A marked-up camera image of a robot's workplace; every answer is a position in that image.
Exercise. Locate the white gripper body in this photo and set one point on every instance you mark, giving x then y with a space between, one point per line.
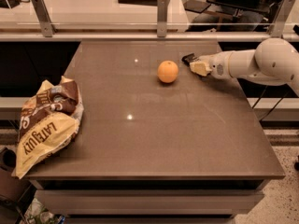
219 66

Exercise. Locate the middle metal railing bracket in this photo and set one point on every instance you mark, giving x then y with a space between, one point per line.
162 12

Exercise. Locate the black device on counter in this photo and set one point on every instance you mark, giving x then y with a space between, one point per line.
12 3

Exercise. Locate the left metal railing bracket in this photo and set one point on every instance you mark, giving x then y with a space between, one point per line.
47 29

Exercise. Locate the right metal railing bracket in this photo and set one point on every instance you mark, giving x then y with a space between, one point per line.
277 25

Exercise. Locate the brown yellow chip bag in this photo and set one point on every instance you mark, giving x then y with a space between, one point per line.
50 120

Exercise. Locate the orange fruit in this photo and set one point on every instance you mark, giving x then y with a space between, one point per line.
167 71

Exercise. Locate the black rxbar chocolate bar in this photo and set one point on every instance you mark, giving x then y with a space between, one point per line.
187 59

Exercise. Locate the dark brown table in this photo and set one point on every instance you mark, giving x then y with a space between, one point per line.
191 148

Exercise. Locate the metal railing bracket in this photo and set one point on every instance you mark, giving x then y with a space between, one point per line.
162 12
277 25
47 29

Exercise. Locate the black bin on floor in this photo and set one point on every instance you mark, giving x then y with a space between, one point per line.
12 189

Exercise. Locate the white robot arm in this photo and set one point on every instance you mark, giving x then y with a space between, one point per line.
274 62

